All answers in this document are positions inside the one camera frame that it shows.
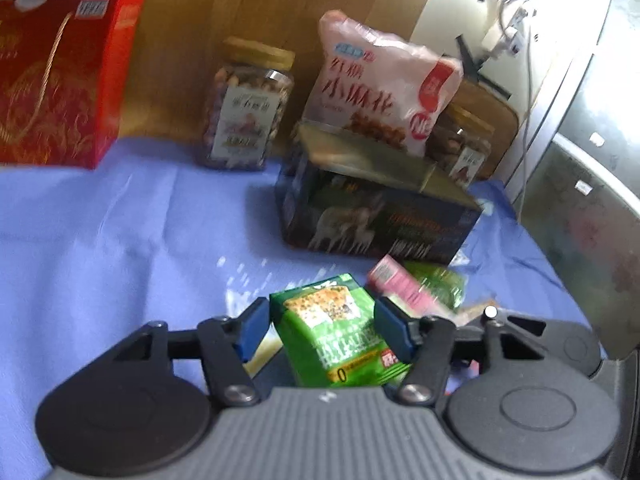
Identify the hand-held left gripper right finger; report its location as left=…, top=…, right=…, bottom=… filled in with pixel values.
left=372, top=296, right=550, bottom=406

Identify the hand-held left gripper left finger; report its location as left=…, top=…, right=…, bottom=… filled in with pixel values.
left=102, top=297, right=273, bottom=409

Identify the green snack packet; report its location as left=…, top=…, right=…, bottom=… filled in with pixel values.
left=403, top=260, right=469, bottom=311
left=269, top=273, right=414, bottom=389

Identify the pink snack packet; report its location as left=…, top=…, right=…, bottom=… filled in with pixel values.
left=367, top=254, right=459, bottom=319

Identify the crumpled green snack packet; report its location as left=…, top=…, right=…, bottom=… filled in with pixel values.
left=403, top=260, right=469, bottom=311

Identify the dark printed gift box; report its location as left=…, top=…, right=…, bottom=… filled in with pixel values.
left=274, top=120, right=485, bottom=267

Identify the blue printed cloth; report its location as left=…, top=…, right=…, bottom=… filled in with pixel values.
left=0, top=137, right=609, bottom=480

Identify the gold-lidded nut jar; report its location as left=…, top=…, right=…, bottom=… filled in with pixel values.
left=194, top=36, right=296, bottom=172
left=425, top=102, right=497, bottom=184

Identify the large pink snack bag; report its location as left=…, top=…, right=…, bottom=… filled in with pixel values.
left=302, top=10, right=464, bottom=159

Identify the grey metallic cabinet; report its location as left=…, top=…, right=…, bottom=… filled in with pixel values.
left=510, top=0, right=640, bottom=361

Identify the red gift box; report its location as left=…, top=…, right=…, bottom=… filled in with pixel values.
left=0, top=0, right=147, bottom=170

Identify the wooden headboard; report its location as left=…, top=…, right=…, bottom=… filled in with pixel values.
left=112, top=0, right=521, bottom=182

